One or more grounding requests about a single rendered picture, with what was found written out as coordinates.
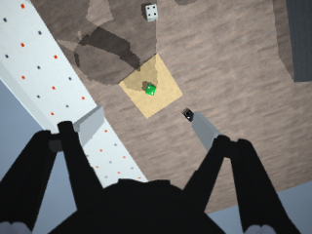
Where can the tan flat mat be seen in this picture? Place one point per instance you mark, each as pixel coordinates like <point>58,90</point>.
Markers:
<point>153,72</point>

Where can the white die with black pips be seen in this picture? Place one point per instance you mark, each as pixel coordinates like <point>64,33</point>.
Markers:
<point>151,11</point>

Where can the green die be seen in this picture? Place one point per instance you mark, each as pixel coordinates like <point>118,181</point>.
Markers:
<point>150,90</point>

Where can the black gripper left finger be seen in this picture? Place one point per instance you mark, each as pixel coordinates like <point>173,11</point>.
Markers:
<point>23,186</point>

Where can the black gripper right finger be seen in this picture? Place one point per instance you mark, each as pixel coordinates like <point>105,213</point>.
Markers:
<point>260,208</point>

